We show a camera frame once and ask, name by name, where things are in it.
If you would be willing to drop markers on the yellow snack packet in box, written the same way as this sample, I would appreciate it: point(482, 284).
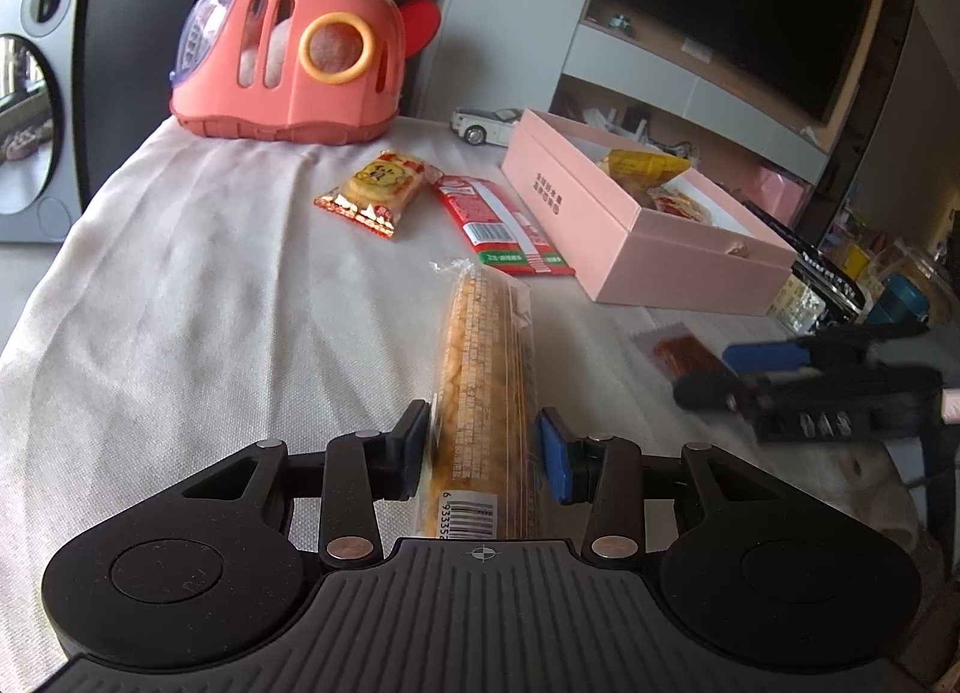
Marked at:
point(642, 168)

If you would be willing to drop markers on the black television screen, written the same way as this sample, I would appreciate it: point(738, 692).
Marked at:
point(796, 57)

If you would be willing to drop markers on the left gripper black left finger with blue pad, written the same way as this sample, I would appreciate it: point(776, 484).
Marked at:
point(351, 474)

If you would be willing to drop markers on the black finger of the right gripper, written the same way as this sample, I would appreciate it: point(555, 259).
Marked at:
point(709, 391)

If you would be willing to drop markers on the white toy car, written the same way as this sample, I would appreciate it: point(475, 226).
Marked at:
point(482, 127)

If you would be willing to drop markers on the red round container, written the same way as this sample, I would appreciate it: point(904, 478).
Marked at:
point(421, 23)

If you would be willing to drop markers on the white tablecloth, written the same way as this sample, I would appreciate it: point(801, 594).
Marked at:
point(202, 302)

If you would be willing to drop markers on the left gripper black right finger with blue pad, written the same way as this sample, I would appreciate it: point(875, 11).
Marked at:
point(614, 478)

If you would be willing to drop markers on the small red sauce packet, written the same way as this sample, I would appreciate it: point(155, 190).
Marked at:
point(676, 352)

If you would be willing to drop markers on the red snack packet in box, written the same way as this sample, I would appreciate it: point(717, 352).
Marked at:
point(679, 205)

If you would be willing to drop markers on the clear-wrapped cracker sleeve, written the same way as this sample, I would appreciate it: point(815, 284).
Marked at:
point(482, 470)

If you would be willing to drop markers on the teal bottle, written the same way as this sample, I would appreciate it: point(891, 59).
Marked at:
point(900, 302)

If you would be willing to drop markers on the orange rice cracker packet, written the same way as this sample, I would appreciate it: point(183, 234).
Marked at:
point(377, 196)

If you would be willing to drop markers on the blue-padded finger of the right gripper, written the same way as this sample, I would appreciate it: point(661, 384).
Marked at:
point(766, 357)

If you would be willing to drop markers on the coral toy carrier case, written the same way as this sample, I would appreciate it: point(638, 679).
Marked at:
point(309, 71)

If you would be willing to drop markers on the red green snack packet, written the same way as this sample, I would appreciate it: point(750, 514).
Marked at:
point(498, 230)

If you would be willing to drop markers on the pink open storage box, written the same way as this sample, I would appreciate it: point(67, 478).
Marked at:
point(626, 254)

